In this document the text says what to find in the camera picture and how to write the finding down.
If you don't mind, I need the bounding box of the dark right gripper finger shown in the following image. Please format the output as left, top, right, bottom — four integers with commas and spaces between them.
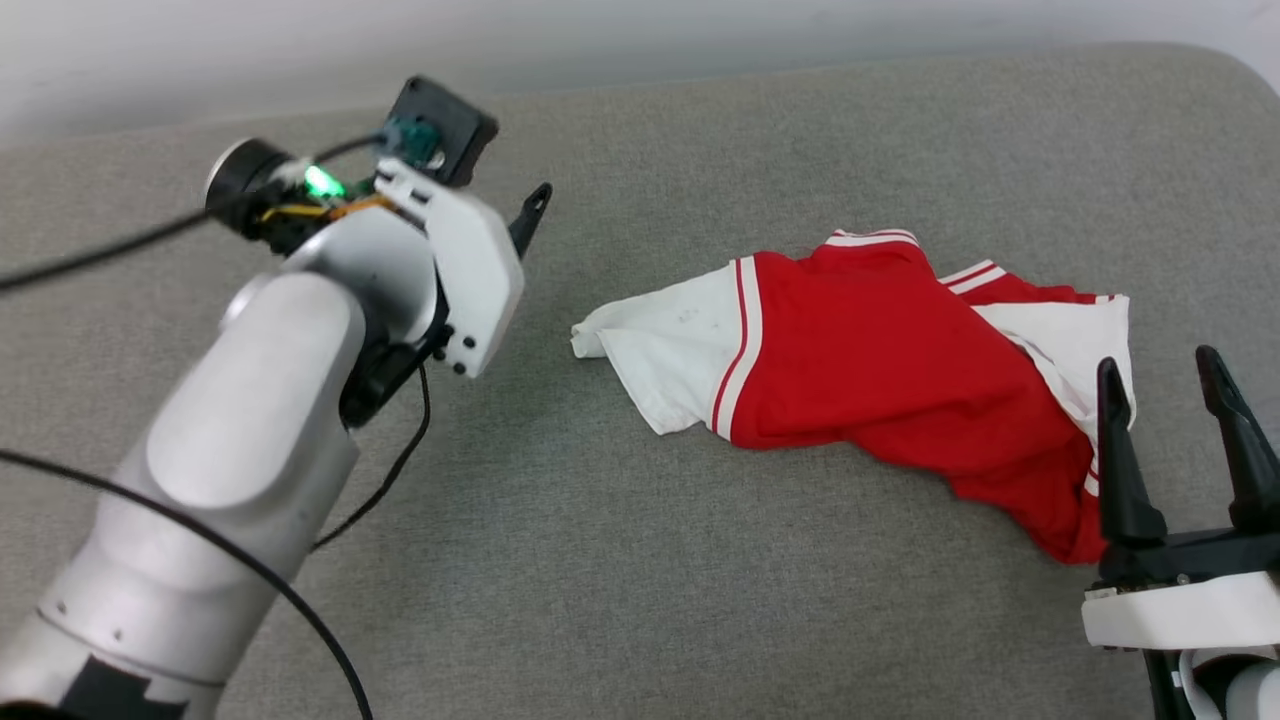
1097, 358, 1168, 546
1196, 345, 1280, 531

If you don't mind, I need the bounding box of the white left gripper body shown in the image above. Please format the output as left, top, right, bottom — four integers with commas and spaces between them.
375, 158, 526, 379

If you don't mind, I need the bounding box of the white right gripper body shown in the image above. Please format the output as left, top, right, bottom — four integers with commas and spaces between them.
1082, 528, 1280, 651

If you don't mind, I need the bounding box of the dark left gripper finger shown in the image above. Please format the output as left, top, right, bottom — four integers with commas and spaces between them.
508, 182, 553, 259

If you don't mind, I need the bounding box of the red and white garment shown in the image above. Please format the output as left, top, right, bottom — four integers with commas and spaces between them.
570, 228, 1136, 566

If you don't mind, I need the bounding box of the grey fabric sofa cushion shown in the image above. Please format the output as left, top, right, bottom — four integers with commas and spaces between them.
0, 42, 1280, 720

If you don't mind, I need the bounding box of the thin black cable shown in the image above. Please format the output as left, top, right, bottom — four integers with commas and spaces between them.
0, 450, 376, 720
0, 135, 386, 293
310, 365, 433, 553

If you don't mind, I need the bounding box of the black round cable connector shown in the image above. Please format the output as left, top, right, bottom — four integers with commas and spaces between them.
205, 138, 301, 246

